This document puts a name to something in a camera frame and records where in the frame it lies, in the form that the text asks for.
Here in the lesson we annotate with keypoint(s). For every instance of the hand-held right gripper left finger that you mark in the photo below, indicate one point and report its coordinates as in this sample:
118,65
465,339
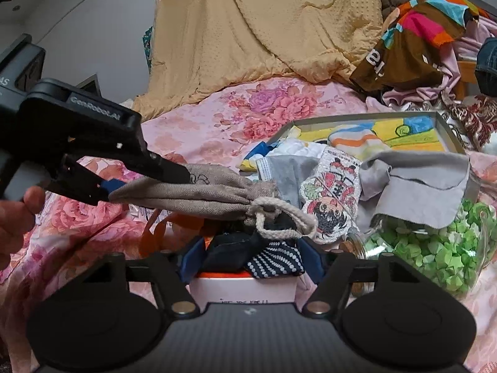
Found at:
193,258

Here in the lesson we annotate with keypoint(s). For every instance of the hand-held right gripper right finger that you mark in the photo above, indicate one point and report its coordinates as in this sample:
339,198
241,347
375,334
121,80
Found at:
311,260

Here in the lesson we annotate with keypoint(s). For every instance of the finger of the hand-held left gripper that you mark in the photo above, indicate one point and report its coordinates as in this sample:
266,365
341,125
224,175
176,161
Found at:
171,171
110,187

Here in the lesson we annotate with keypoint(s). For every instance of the navy dotted sock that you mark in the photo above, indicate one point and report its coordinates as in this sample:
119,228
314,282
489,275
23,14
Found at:
275,260

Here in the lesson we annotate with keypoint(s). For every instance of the black sock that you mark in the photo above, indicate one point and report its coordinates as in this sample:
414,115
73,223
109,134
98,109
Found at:
229,252

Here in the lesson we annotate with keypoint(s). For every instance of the cartoon print pouch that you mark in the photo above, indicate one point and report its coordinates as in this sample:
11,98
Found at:
330,202

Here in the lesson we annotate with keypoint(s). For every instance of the large grey cloth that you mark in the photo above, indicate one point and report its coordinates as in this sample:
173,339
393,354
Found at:
419,190

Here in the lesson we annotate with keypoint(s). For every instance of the grey cardboard box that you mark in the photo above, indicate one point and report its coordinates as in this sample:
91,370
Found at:
448,134

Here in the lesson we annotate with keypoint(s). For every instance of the person's left hand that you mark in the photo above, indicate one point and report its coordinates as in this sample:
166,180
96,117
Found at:
23,217

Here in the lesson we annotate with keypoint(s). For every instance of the white box orange rim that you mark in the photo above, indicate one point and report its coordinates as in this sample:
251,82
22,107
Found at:
240,289

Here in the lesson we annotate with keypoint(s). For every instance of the pink floral bedsheet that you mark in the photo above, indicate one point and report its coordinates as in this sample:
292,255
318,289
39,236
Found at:
233,124

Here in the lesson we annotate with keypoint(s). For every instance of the small grey cloth white label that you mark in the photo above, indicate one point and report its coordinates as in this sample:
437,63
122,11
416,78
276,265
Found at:
287,175

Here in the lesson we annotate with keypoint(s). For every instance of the glass jar of green paper stars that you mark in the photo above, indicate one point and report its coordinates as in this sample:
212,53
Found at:
419,248

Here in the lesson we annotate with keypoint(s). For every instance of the teal patterned cloth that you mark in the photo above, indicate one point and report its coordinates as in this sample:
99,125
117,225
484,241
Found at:
147,46

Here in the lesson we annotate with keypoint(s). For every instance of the orange white striped sock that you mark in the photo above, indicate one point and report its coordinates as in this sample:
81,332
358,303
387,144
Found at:
357,138

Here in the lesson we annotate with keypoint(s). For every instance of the grey box with colourful cloths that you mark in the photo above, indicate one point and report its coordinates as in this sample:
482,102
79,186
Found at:
419,142

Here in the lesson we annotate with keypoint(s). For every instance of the yellow quilt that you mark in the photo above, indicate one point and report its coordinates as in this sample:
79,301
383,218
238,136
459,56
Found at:
252,27

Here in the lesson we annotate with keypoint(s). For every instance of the dark red floral cloth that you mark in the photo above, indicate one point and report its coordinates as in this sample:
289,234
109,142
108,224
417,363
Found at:
477,120

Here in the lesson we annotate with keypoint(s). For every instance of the brown multicolour garment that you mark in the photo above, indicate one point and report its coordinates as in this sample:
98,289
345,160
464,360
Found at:
407,46

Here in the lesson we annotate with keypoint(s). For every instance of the blue jeans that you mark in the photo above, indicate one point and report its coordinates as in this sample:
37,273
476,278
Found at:
487,66

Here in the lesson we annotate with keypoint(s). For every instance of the wooden bed frame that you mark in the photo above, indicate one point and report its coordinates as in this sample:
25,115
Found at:
466,70

